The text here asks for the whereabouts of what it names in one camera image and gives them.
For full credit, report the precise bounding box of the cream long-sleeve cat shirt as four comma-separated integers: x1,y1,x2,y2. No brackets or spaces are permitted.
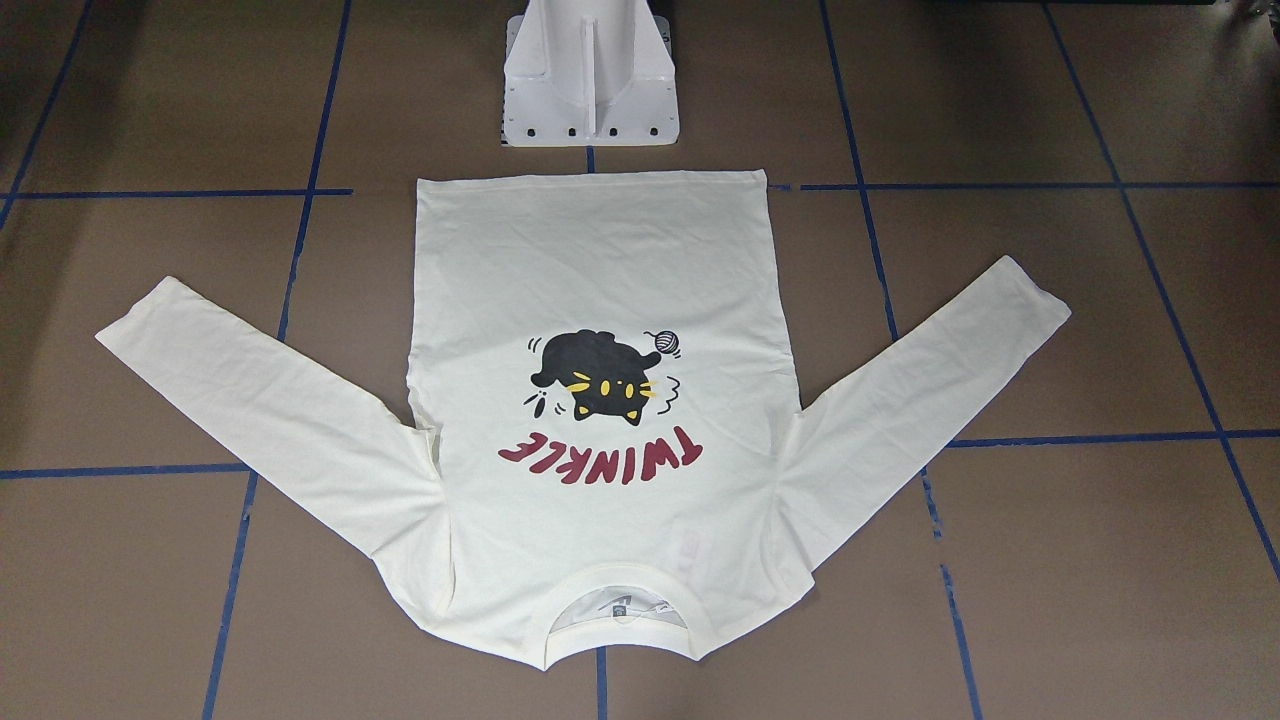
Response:
97,170,1070,670

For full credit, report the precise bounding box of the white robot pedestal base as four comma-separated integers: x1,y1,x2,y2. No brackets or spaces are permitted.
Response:
500,1,680,149

